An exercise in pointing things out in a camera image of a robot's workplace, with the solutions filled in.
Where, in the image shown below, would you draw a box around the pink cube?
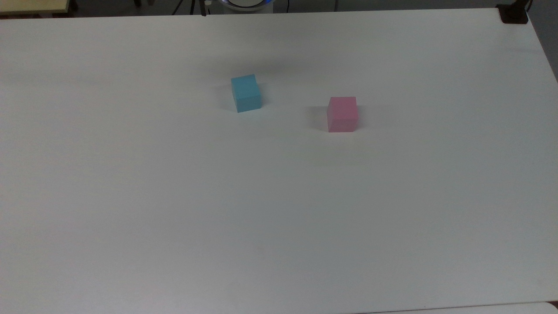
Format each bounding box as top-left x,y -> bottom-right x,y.
327,96 -> 359,133

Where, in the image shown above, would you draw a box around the black tripod legs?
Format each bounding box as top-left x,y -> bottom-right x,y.
172,0 -> 207,17

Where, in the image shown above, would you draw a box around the black table clamp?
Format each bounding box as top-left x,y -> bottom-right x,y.
496,0 -> 534,24

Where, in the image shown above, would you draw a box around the yellow wooden board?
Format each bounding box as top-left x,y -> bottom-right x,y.
0,0 -> 70,15

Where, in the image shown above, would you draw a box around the blue cube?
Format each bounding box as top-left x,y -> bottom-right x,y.
231,74 -> 263,113

